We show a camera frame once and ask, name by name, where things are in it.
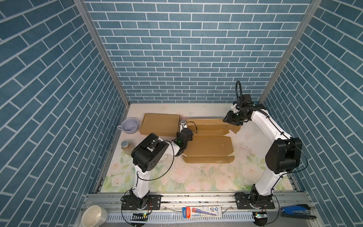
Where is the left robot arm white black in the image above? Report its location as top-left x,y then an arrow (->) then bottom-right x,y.
129,128 -> 194,210

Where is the lavender mug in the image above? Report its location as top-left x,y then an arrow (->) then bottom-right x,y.
117,118 -> 139,134

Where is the blue stapler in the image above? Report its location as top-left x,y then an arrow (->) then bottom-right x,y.
280,204 -> 317,220

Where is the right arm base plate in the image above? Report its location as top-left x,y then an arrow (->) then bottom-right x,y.
234,193 -> 275,210

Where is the aluminium rail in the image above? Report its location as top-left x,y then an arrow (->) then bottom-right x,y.
75,191 -> 323,227

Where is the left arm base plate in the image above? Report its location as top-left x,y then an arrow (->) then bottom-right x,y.
121,194 -> 162,210

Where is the white bowl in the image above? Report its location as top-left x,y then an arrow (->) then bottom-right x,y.
81,205 -> 108,227

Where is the brown cardboard box stack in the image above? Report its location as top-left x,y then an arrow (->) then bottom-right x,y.
182,119 -> 241,164

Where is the toothpaste package red blue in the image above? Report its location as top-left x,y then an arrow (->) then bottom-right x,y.
182,206 -> 222,218

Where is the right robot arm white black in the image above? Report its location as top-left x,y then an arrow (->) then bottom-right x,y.
223,94 -> 303,209

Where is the controller board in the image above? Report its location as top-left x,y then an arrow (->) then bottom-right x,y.
130,213 -> 149,227
252,212 -> 268,227

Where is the right controller board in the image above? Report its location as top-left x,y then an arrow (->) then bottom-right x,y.
252,212 -> 268,227

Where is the small jar with lid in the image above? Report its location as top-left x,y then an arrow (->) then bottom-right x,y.
121,141 -> 134,156

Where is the left controller board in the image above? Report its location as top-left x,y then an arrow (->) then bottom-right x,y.
130,213 -> 149,227

